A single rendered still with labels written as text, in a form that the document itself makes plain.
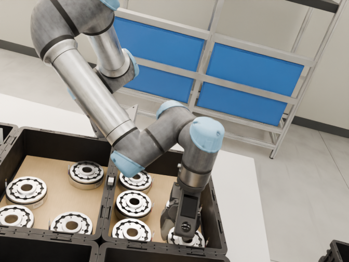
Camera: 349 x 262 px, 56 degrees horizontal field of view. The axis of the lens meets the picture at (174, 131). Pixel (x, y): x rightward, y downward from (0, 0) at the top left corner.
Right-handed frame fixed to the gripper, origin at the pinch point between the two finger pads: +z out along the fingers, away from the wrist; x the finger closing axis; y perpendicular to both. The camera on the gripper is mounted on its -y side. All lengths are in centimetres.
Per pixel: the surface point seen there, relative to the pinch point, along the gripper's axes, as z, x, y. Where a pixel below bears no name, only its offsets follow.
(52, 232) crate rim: -8.0, 28.1, -11.6
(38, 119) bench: 15, 63, 65
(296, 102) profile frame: 27, -96, 190
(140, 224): -1.0, 9.5, 2.4
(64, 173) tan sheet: 2.0, 35.6, 19.1
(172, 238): -0.9, 0.4, 0.0
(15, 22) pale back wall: 52, 182, 292
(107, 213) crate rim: -8.0, 17.9, -3.0
